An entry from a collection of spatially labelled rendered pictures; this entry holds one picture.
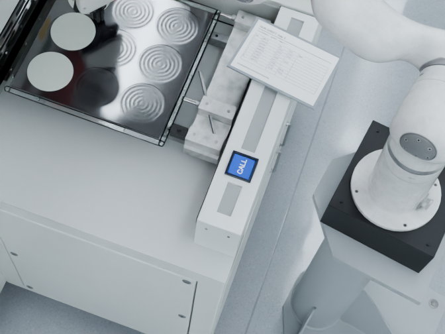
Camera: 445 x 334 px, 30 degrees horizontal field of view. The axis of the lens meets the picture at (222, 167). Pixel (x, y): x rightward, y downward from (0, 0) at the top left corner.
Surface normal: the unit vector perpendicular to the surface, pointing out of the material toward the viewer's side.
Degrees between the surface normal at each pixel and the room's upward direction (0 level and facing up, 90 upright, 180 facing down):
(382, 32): 38
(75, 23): 1
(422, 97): 33
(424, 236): 4
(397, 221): 4
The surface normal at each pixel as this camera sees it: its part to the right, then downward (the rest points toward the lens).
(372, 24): 0.09, 0.21
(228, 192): 0.07, -0.41
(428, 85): -0.46, -0.66
